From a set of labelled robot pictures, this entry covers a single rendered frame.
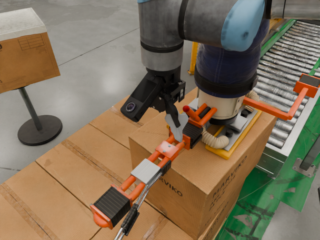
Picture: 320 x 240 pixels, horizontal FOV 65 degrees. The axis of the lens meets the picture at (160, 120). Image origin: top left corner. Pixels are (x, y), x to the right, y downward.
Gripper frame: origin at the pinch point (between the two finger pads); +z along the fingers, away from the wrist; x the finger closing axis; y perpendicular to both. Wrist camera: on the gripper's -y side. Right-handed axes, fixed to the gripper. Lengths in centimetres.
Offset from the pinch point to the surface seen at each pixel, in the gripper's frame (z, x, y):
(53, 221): 67, 42, -26
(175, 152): 12.8, -2.3, 6.1
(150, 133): 27.4, 18.5, 18.2
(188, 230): 63, -10, 9
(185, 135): 11.3, -1.4, 13.1
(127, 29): 122, 261, 240
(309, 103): 62, -27, 135
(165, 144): 12.8, 2.0, 6.8
